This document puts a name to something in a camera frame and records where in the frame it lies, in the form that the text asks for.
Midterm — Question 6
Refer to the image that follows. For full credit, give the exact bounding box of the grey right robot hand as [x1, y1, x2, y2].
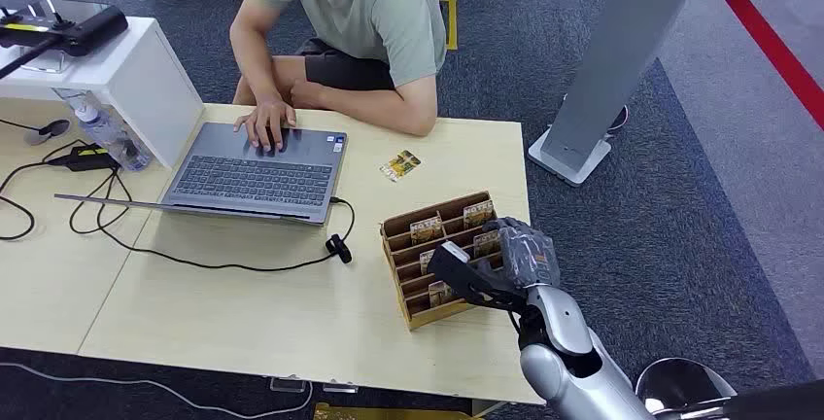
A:
[482, 215, 562, 290]

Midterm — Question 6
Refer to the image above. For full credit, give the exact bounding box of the cardboard card holder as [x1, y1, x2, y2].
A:
[379, 191, 518, 333]

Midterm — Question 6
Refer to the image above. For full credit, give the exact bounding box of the yellow green card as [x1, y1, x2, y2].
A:
[379, 149, 423, 184]

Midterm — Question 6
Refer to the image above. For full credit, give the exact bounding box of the person's left hand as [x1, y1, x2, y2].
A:
[289, 79, 325, 111]

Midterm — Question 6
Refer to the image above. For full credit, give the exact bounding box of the person's hand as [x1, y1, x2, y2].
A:
[233, 98, 298, 154]
[289, 79, 325, 111]

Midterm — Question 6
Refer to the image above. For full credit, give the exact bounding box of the person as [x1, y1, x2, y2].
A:
[229, 0, 448, 155]

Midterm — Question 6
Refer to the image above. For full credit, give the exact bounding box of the person's right hand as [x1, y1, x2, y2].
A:
[233, 98, 298, 154]

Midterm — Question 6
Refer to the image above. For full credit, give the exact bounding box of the black shoe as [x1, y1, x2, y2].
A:
[603, 103, 631, 135]

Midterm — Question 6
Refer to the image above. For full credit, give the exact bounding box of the chrome round dome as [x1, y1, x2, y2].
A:
[633, 357, 739, 416]

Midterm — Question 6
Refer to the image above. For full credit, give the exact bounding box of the grey kiosk stand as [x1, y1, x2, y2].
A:
[527, 0, 710, 189]

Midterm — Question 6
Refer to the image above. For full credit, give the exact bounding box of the yellow floor tape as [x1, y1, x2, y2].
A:
[438, 0, 459, 52]

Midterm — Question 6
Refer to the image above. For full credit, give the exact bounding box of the grey laptop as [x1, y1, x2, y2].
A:
[54, 122, 350, 228]

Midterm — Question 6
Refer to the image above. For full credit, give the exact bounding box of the red barrier belt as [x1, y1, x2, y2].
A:
[701, 0, 824, 132]

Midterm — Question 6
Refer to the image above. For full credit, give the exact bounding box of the white desk riser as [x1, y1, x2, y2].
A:
[0, 16, 206, 170]

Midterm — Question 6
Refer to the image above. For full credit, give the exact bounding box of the clear plastic water bottle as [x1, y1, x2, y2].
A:
[53, 87, 154, 173]

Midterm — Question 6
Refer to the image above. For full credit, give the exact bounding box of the black power adapter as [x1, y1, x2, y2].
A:
[48, 143, 121, 173]

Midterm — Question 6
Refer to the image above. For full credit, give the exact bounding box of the grey round puck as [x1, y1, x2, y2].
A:
[23, 119, 71, 147]

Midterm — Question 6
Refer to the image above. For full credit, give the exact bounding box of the black scanner device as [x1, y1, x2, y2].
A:
[0, 4, 130, 81]

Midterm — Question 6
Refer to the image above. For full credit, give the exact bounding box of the black laptop charger cable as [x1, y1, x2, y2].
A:
[68, 168, 356, 273]

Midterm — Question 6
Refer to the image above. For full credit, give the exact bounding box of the white floor cable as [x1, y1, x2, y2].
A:
[0, 361, 316, 420]

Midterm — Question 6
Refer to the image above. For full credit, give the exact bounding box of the black mains cable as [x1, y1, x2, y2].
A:
[0, 139, 88, 242]

